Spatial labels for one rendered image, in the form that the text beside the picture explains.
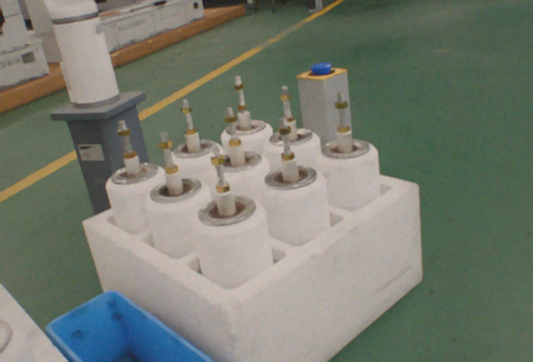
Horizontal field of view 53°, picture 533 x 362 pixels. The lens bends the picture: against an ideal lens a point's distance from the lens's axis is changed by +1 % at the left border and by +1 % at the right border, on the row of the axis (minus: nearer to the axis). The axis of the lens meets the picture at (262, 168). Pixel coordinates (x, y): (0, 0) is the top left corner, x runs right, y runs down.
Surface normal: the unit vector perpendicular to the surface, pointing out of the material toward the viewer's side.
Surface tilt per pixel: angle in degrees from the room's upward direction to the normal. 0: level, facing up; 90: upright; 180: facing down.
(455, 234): 0
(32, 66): 90
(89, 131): 95
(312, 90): 90
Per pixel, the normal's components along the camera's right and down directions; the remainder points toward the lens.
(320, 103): -0.73, 0.36
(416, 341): -0.15, -0.91
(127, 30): 0.92, 0.02
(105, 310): 0.67, 0.15
